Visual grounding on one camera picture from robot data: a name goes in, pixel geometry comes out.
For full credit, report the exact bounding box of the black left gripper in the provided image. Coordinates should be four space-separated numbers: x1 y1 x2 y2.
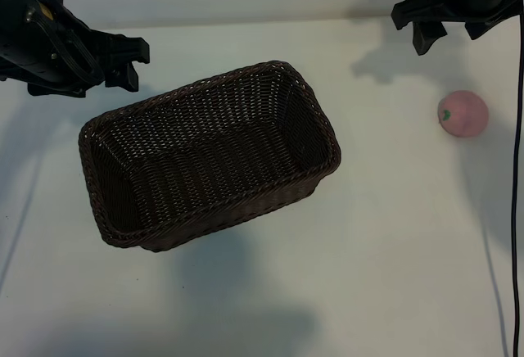
0 0 151 98

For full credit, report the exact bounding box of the pink peach with green stem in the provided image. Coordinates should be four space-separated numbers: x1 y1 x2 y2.
436 89 490 139

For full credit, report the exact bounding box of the dark brown wicker basket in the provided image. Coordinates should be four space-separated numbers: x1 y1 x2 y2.
77 60 343 254

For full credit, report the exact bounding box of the black flat ribbon cable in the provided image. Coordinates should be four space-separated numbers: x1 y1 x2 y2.
34 4 104 84

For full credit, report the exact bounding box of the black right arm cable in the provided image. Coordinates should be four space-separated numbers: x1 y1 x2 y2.
511 15 524 357

